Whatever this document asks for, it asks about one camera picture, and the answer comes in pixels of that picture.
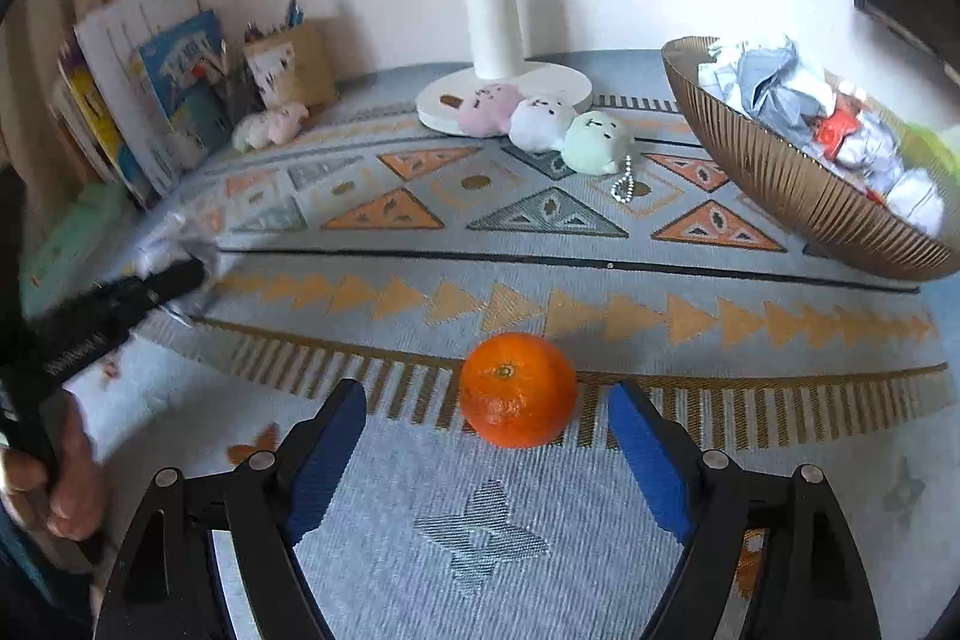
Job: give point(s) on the pink white green plush trio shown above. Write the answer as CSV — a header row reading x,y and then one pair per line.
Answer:
x,y
590,143

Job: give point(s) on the blue cover workbook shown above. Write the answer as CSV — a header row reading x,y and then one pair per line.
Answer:
x,y
184,71

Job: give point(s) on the kraft paper pen holder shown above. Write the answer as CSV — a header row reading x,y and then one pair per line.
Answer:
x,y
291,67

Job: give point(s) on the yellow cover book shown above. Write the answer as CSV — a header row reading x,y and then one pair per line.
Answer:
x,y
78,100

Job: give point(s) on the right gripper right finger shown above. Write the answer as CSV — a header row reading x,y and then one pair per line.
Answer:
x,y
662,457

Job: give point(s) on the white desk lamp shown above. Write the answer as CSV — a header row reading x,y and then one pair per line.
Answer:
x,y
497,48

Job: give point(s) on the brown ribbed bowl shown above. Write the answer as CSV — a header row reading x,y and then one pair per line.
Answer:
x,y
807,198

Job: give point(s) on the white cover workbook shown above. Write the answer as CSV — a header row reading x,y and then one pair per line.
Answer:
x,y
110,38

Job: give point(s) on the patterned woven table mat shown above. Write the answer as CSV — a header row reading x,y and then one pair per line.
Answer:
x,y
488,299

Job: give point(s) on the orange snack packet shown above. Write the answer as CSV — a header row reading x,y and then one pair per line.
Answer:
x,y
831,132

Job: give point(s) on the plush trio keychain left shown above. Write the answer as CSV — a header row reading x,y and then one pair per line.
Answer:
x,y
274,127

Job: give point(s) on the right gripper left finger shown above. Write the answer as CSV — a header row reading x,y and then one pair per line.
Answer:
x,y
314,456

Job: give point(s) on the large crumpled paper pile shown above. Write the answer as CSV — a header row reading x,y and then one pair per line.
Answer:
x,y
771,83

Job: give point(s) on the green tissue pack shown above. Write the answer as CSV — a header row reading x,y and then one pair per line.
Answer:
x,y
934,148

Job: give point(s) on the white paper ball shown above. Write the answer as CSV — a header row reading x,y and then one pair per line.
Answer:
x,y
909,192

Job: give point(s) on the orange mandarin fruit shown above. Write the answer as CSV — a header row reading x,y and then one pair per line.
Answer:
x,y
517,391

